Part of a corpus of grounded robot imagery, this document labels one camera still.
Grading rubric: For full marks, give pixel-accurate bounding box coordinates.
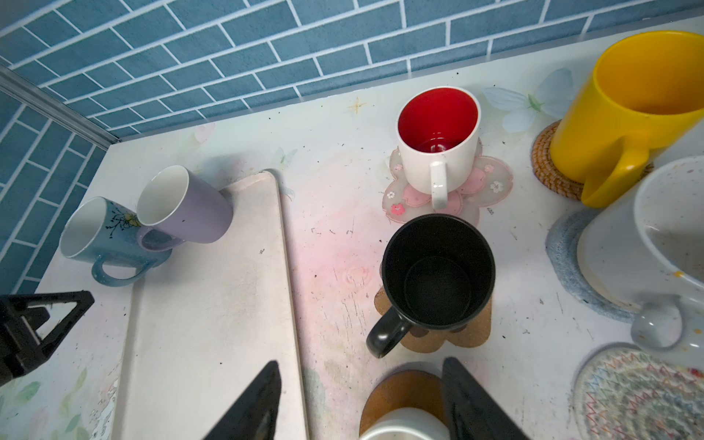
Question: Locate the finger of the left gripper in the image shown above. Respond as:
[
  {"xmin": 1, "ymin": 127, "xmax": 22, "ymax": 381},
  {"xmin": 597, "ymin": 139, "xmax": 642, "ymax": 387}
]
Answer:
[{"xmin": 16, "ymin": 291, "xmax": 95, "ymax": 358}]

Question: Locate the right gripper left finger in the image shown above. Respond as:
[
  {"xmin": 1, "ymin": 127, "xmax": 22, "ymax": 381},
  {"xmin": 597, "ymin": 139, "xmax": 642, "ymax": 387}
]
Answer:
[{"xmin": 205, "ymin": 360, "xmax": 282, "ymax": 440}]

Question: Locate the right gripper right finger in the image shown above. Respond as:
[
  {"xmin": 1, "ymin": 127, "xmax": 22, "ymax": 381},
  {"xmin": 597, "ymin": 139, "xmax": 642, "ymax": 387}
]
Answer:
[{"xmin": 441, "ymin": 357, "xmax": 528, "ymax": 440}]

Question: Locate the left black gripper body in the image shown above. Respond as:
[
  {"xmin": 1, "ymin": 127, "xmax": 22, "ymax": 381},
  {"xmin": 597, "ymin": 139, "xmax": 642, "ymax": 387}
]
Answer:
[{"xmin": 1, "ymin": 294, "xmax": 50, "ymax": 385}]

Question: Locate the blue mug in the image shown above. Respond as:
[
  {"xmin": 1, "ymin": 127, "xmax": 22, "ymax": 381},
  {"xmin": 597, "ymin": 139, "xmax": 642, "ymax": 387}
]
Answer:
[{"xmin": 59, "ymin": 196, "xmax": 172, "ymax": 287}]

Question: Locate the plain white mug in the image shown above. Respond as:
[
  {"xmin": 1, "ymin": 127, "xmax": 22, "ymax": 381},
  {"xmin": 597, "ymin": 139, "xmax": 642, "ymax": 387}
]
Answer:
[{"xmin": 359, "ymin": 407, "xmax": 450, "ymax": 440}]

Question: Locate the brown round coaster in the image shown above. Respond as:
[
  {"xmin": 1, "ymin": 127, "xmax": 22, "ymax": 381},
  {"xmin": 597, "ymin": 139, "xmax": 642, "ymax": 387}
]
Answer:
[{"xmin": 359, "ymin": 370, "xmax": 447, "ymax": 436}]

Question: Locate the brown paw coaster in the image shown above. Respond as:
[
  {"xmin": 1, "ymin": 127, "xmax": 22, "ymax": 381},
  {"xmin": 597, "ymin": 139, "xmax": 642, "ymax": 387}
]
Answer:
[{"xmin": 374, "ymin": 287, "xmax": 492, "ymax": 354}]

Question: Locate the beige serving tray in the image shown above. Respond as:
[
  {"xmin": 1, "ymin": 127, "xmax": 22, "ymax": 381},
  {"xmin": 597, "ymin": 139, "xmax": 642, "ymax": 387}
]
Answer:
[{"xmin": 112, "ymin": 172, "xmax": 308, "ymax": 439}]

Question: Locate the purple mug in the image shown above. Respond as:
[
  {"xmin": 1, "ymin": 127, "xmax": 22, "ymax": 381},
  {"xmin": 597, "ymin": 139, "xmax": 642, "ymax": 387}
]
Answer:
[{"xmin": 137, "ymin": 165, "xmax": 234, "ymax": 252}]

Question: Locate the black mug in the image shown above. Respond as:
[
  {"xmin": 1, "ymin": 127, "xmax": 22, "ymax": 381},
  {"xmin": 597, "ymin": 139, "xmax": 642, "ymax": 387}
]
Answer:
[{"xmin": 366, "ymin": 214, "xmax": 496, "ymax": 359}]

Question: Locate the multicolour stitched round coaster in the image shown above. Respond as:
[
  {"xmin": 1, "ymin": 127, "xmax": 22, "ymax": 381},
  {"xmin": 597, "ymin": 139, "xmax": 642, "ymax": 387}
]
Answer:
[{"xmin": 571, "ymin": 345, "xmax": 703, "ymax": 439}]

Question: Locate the blue woven round coaster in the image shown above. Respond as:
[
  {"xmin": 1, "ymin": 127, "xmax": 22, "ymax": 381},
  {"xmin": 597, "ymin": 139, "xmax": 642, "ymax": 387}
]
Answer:
[{"xmin": 546, "ymin": 208, "xmax": 634, "ymax": 324}]

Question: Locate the pink flower coaster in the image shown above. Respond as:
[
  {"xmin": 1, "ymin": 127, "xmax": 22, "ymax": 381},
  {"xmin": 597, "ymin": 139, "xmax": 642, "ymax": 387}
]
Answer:
[{"xmin": 382, "ymin": 142, "xmax": 513, "ymax": 226}]

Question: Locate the white speckled mug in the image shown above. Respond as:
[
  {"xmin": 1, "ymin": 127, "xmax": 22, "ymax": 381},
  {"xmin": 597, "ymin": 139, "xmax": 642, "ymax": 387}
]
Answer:
[{"xmin": 577, "ymin": 156, "xmax": 703, "ymax": 370}]

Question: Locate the woven rattan coaster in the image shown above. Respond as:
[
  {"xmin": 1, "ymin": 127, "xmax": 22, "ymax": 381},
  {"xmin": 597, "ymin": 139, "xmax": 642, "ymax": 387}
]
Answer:
[{"xmin": 531, "ymin": 119, "xmax": 657, "ymax": 208}]

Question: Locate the white mug red inside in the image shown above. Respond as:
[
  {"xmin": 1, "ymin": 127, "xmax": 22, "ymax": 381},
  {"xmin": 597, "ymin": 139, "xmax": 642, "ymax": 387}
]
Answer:
[{"xmin": 397, "ymin": 86, "xmax": 481, "ymax": 210}]

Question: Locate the yellow mug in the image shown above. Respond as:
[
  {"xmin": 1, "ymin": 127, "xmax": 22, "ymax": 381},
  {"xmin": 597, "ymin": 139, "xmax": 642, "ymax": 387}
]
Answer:
[{"xmin": 550, "ymin": 30, "xmax": 703, "ymax": 208}]

